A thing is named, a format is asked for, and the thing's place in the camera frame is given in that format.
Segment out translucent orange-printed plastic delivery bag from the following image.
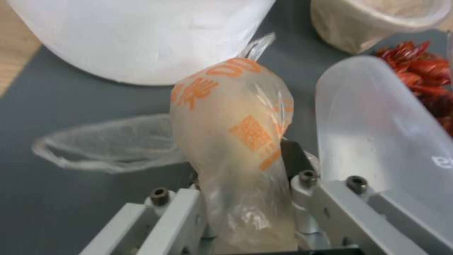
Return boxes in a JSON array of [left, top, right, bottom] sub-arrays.
[[32, 32, 302, 255]]

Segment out large white round container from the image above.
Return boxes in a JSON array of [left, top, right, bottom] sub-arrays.
[[6, 0, 277, 86]]

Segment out dark grey table mat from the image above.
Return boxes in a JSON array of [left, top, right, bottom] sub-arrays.
[[0, 0, 453, 255]]

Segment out left gripper right finger black wedge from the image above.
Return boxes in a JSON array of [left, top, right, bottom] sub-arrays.
[[281, 139, 453, 255]]

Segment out clear cup with beige contents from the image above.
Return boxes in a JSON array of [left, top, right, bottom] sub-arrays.
[[310, 0, 451, 55]]

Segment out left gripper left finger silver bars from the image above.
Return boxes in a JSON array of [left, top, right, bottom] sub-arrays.
[[79, 171, 213, 255]]

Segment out clear plastic takeout box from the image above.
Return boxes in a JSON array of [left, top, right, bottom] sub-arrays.
[[315, 56, 453, 204]]

